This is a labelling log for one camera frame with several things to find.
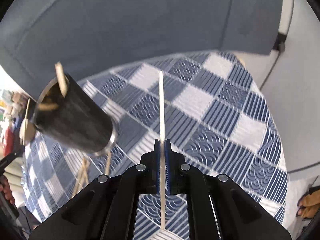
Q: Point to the wooden chopstick on table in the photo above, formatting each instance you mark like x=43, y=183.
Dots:
x=108, y=162
x=76, y=189
x=83, y=174

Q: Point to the blue white patterned tablecloth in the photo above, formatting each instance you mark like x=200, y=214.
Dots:
x=228, y=183

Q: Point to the person's left hand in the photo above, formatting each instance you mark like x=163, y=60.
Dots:
x=5, y=188

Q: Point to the wooden chopstick in cup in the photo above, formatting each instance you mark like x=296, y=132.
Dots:
x=61, y=79

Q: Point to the beige ceramic mug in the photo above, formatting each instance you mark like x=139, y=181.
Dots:
x=27, y=129

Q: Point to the black steel tumbler cup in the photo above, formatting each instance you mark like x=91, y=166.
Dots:
x=78, y=122

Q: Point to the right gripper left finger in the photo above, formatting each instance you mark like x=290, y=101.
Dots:
x=157, y=165

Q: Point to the wooden chopstick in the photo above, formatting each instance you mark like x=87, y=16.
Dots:
x=108, y=162
x=25, y=120
x=76, y=189
x=61, y=79
x=162, y=154
x=83, y=174

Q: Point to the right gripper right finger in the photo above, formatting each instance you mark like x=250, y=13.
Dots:
x=170, y=166

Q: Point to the grey sofa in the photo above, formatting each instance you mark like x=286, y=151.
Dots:
x=90, y=36

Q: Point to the chopstick bundle in cup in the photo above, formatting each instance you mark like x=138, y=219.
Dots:
x=47, y=106

